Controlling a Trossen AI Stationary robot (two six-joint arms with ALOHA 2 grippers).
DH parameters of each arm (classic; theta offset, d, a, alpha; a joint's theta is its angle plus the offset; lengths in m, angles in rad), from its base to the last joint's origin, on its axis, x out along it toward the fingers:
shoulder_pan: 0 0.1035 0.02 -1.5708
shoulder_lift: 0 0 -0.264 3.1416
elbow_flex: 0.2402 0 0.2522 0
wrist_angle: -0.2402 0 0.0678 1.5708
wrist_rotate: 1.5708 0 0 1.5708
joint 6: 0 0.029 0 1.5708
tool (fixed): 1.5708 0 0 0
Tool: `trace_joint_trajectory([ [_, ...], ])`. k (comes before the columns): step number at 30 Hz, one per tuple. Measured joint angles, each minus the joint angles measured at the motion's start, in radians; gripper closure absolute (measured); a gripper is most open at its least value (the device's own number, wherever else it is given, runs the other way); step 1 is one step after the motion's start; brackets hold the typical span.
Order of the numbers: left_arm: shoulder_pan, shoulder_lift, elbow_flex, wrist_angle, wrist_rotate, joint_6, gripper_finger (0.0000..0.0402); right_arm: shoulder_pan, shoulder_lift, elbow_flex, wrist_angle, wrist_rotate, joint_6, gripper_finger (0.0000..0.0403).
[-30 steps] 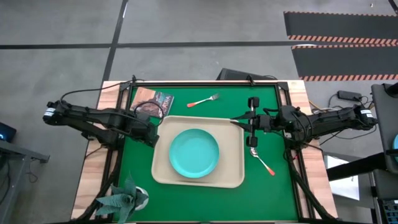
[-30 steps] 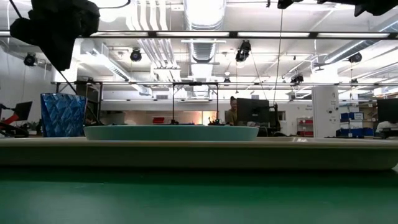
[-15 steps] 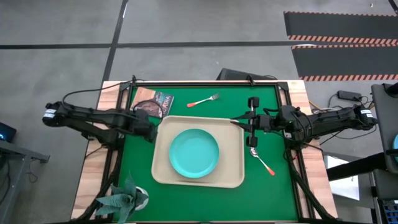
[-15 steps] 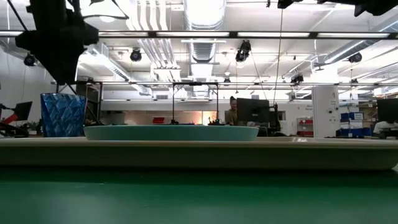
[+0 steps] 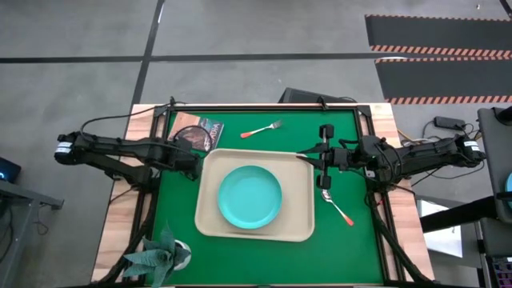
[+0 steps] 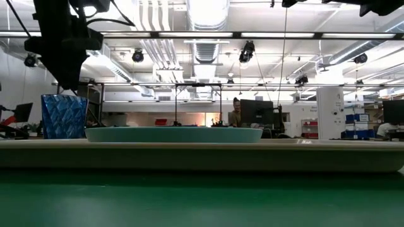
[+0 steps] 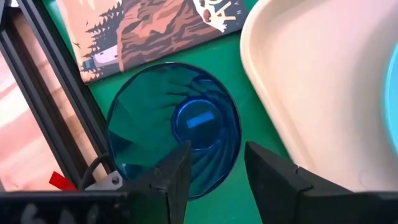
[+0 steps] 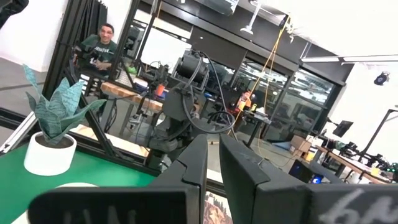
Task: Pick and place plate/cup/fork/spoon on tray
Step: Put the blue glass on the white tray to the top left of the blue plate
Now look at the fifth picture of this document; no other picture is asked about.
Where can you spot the white sheet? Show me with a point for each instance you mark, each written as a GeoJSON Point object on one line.
{"type": "Point", "coordinates": [440, 240]}

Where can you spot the teal plastic plate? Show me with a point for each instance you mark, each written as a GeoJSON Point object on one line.
{"type": "Point", "coordinates": [250, 198]}

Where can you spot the black hazard-striped floor mat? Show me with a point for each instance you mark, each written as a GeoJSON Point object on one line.
{"type": "Point", "coordinates": [432, 32]}
{"type": "Point", "coordinates": [440, 78]}

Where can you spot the teal round object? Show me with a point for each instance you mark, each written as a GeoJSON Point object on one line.
{"type": "Point", "coordinates": [509, 186]}

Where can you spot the grey side table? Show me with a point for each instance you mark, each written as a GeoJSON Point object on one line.
{"type": "Point", "coordinates": [24, 196]}

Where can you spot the black bar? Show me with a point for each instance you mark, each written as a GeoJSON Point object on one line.
{"type": "Point", "coordinates": [456, 216]}

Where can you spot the Acadia picture book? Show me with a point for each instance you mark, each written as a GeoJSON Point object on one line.
{"type": "Point", "coordinates": [182, 120]}

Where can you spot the black device with blue light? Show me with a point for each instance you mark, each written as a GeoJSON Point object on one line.
{"type": "Point", "coordinates": [10, 168]}

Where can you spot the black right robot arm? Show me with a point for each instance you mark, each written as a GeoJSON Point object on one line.
{"type": "Point", "coordinates": [420, 154]}

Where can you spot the green table mat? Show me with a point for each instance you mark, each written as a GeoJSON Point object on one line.
{"type": "Point", "coordinates": [260, 260]}

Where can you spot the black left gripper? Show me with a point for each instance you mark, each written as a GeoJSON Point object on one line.
{"type": "Point", "coordinates": [188, 158]}

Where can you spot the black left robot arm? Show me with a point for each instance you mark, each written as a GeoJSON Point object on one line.
{"type": "Point", "coordinates": [120, 150]}

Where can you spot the black keyboard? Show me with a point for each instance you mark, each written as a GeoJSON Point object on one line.
{"type": "Point", "coordinates": [502, 268]}

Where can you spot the beige plastic tray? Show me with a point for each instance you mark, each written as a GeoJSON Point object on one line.
{"type": "Point", "coordinates": [208, 192]}

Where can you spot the black power adapter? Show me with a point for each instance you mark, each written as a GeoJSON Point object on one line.
{"type": "Point", "coordinates": [448, 122]}

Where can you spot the artificial plant in white pot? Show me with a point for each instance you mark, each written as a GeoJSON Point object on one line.
{"type": "Point", "coordinates": [160, 258]}

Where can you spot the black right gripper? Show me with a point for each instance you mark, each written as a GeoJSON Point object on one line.
{"type": "Point", "coordinates": [340, 158]}

